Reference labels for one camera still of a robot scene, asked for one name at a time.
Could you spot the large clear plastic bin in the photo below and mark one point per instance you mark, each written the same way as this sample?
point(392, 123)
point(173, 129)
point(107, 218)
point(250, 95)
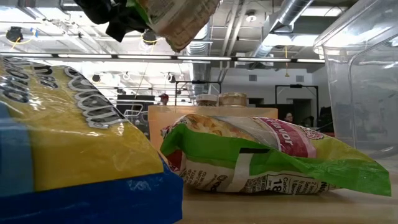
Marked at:
point(373, 93)

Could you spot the person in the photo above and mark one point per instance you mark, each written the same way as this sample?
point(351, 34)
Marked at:
point(288, 118)
point(163, 99)

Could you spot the blue yellow ramen packet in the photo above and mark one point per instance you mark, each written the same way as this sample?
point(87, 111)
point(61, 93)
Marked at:
point(77, 149)

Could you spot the silver ventilation duct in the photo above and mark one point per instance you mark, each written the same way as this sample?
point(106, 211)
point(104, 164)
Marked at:
point(289, 12)
point(199, 71)

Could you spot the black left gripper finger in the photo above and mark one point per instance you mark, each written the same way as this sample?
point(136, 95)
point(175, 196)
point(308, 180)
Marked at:
point(121, 28)

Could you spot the black stand frame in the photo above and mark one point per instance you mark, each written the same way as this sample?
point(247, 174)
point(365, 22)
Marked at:
point(295, 86)

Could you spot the green pink ramen packet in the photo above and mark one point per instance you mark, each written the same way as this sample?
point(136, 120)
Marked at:
point(217, 149)

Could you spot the gold lid spice jar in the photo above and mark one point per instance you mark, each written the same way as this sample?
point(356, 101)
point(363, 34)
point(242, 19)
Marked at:
point(233, 100)

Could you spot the long ceiling light bar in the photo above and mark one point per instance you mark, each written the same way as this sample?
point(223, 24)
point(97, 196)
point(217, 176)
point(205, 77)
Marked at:
point(140, 57)

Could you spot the black ceiling device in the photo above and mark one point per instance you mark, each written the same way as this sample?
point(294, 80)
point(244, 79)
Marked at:
point(150, 36)
point(14, 34)

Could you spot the orange translucent plastic bin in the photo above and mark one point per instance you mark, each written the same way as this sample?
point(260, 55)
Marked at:
point(186, 111)

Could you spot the green orange ramen packet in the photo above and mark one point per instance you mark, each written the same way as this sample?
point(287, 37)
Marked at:
point(183, 25)

